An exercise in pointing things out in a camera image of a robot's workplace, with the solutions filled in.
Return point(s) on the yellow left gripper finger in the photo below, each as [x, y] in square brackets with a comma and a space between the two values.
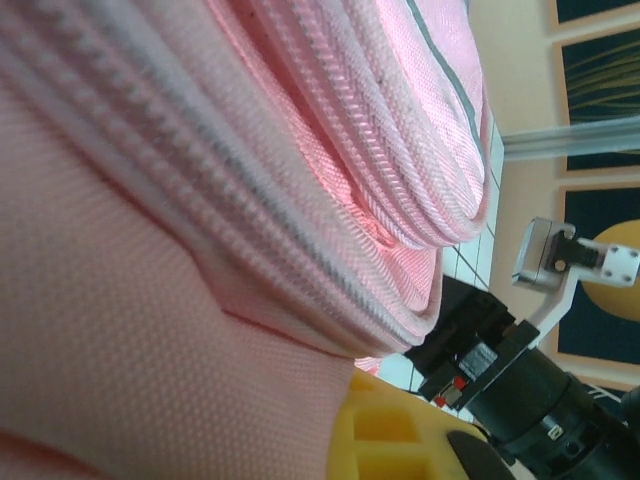
[380, 420]

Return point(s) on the pink student backpack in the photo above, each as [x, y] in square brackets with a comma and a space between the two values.
[150, 250]

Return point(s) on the dark wall panel orange oval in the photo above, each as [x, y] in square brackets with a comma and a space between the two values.
[600, 340]

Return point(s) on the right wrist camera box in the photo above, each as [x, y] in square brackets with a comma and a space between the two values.
[535, 250]

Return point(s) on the aluminium frame post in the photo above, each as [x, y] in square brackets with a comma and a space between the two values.
[575, 142]

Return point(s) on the dark wall panel golden lines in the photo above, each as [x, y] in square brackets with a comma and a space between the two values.
[600, 75]

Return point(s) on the dark wall panel pink outline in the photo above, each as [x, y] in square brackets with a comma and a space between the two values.
[600, 10]

